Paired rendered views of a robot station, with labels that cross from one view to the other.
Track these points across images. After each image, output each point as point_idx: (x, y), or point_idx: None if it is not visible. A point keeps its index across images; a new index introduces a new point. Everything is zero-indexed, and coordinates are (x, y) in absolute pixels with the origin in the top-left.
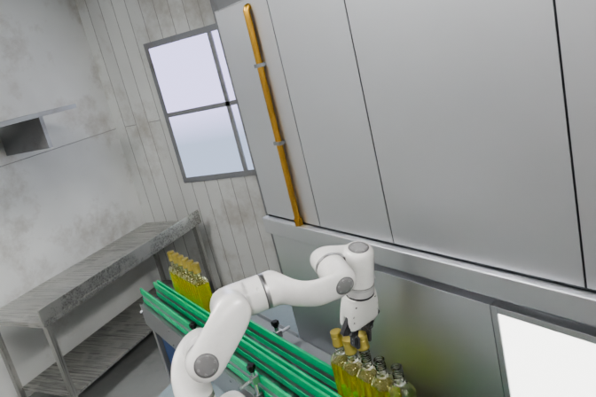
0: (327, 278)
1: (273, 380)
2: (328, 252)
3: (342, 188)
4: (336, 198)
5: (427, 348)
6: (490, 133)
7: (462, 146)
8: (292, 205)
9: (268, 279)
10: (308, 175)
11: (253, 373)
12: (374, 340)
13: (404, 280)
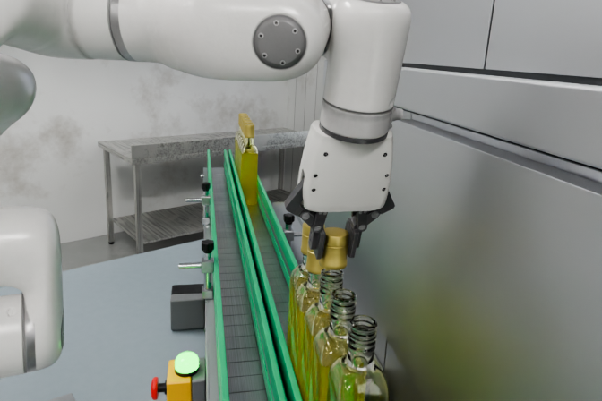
0: None
1: (244, 285)
2: None
3: None
4: None
5: (464, 328)
6: None
7: None
8: None
9: None
10: None
11: (206, 255)
12: (386, 282)
13: (471, 150)
